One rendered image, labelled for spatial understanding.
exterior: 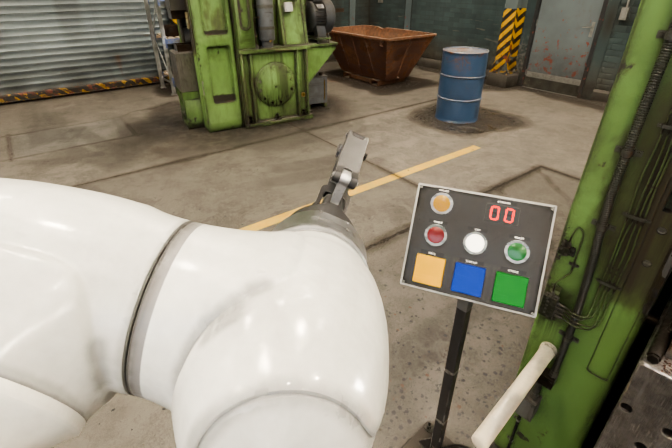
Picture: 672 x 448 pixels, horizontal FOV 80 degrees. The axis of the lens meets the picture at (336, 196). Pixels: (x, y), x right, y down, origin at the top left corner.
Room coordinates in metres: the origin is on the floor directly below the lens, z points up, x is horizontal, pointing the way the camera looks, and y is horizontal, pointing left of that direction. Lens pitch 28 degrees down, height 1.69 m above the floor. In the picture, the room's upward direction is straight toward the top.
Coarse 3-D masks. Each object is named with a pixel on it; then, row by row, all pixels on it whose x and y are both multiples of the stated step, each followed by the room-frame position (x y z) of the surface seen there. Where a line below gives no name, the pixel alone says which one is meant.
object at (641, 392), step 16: (640, 368) 0.63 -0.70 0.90; (656, 368) 0.61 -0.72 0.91; (640, 384) 0.62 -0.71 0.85; (656, 384) 0.60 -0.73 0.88; (624, 400) 0.63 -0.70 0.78; (640, 400) 0.61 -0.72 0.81; (656, 400) 0.59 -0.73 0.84; (624, 416) 0.62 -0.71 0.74; (640, 416) 0.60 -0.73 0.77; (656, 416) 0.58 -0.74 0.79; (608, 432) 0.62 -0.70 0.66; (624, 432) 0.60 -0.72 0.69; (640, 432) 0.59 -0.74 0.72; (656, 432) 0.57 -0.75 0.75
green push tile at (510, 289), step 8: (496, 272) 0.80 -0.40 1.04; (504, 272) 0.80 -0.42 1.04; (496, 280) 0.78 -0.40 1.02; (504, 280) 0.78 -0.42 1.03; (512, 280) 0.78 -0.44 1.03; (520, 280) 0.77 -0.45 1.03; (528, 280) 0.77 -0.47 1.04; (496, 288) 0.77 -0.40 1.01; (504, 288) 0.77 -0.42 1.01; (512, 288) 0.77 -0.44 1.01; (520, 288) 0.76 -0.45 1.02; (496, 296) 0.76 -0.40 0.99; (504, 296) 0.76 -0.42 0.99; (512, 296) 0.76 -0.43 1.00; (520, 296) 0.75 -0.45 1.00; (512, 304) 0.75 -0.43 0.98; (520, 304) 0.74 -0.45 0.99
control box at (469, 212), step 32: (448, 192) 0.94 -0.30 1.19; (416, 224) 0.92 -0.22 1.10; (448, 224) 0.90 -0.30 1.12; (480, 224) 0.87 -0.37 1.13; (512, 224) 0.85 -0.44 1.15; (544, 224) 0.83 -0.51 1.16; (416, 256) 0.87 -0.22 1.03; (448, 256) 0.85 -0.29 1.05; (480, 256) 0.83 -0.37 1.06; (544, 256) 0.79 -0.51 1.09; (448, 288) 0.81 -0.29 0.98
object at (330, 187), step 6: (366, 156) 0.44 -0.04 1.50; (336, 162) 0.42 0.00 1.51; (324, 186) 0.38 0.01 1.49; (330, 186) 0.39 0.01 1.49; (324, 192) 0.38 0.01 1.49; (330, 192) 0.38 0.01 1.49; (318, 198) 0.37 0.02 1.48; (342, 198) 0.38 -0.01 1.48; (348, 198) 0.38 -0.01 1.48; (312, 204) 0.36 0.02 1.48; (348, 204) 0.37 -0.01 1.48
